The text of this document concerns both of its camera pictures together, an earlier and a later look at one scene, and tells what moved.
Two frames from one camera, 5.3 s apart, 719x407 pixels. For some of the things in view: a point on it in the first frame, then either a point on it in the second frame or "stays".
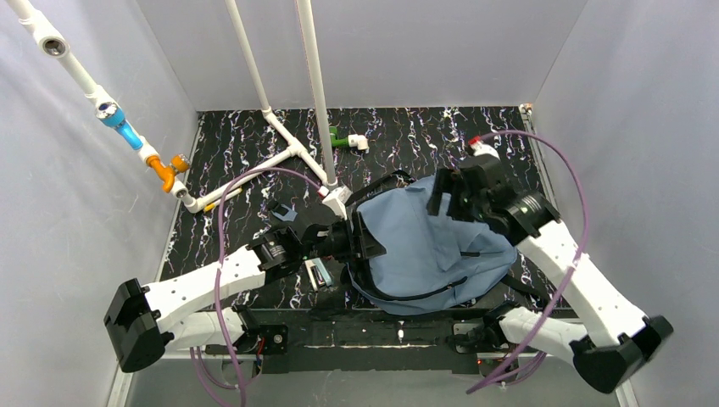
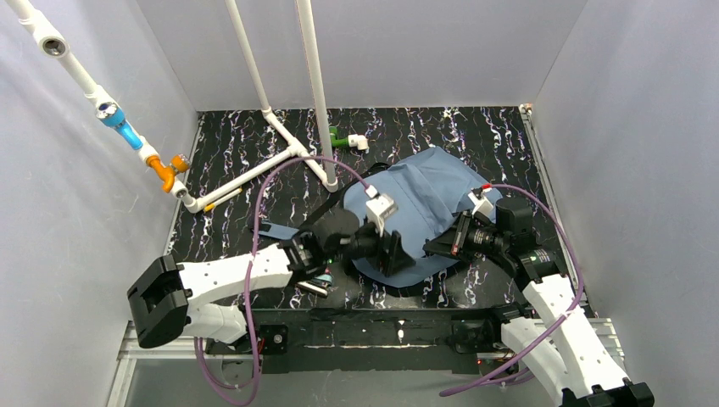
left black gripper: (355, 238) to (387, 253)
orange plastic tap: (180, 163) stays
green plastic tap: (342, 142) stays
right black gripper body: (457, 192) to (459, 238)
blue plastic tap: (113, 115) stays
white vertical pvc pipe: (315, 89) stays
